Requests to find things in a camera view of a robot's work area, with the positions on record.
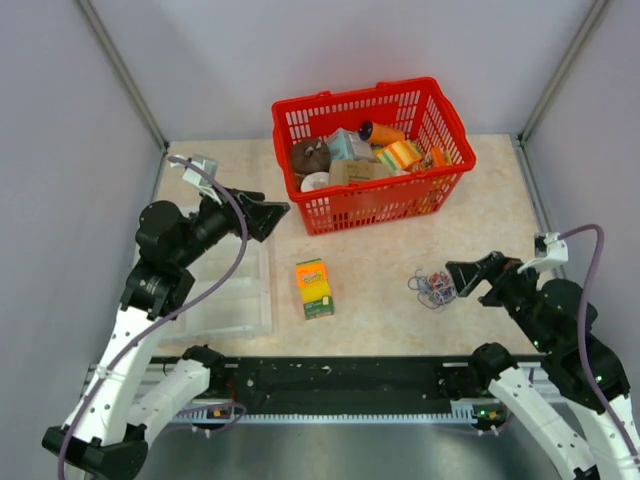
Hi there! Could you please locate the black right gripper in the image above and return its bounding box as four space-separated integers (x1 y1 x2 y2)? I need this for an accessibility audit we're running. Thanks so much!
444 248 553 350

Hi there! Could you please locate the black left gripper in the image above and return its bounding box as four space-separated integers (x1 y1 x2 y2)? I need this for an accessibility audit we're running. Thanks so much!
174 181 289 268

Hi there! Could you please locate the coloured wire bundle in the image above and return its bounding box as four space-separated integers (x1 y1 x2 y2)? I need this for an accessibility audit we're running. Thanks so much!
407 268 460 312

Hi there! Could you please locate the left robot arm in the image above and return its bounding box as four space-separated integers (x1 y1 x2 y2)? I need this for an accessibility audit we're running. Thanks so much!
42 189 291 479

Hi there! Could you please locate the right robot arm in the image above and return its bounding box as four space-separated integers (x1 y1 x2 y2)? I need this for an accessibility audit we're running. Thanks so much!
445 252 639 479

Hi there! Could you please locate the white tape roll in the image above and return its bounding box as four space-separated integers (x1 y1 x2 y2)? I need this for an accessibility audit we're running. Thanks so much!
300 171 330 193

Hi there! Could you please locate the brown round object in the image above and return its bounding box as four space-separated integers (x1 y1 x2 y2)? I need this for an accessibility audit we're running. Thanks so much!
290 137 331 175

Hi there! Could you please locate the brown cardboard box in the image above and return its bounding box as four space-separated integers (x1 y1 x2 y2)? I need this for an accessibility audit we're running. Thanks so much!
329 160 391 186

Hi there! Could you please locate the orange yellow sponge pack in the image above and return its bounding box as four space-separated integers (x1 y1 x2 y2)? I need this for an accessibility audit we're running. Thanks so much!
295 258 335 320

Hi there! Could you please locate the clear plastic compartment tray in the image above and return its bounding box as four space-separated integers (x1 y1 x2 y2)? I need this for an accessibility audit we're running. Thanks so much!
163 234 273 346

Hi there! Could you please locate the teal white box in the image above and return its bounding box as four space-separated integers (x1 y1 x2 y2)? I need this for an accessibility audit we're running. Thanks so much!
326 128 376 161

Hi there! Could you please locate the red plastic basket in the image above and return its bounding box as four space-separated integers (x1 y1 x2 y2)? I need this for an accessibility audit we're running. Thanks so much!
271 77 476 235

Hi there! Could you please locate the orange small packet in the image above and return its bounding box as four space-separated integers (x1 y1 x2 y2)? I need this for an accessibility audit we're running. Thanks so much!
422 146 453 170

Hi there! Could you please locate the orange bottle dark cap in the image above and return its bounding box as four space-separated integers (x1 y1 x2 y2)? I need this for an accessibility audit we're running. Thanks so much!
358 121 406 146

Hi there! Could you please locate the yellow green striped sponge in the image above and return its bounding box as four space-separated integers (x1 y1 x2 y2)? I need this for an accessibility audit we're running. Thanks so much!
376 140 424 171

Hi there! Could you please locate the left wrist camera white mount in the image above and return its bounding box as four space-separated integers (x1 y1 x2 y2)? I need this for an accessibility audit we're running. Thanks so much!
182 155 220 203

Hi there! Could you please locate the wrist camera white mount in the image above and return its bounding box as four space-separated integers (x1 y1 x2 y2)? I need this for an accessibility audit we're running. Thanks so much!
517 232 569 274
182 155 220 203

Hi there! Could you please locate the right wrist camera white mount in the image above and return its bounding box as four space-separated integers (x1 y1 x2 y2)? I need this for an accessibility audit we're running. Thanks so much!
517 232 569 274

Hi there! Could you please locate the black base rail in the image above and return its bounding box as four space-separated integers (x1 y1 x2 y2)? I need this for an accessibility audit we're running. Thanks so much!
191 355 487 416

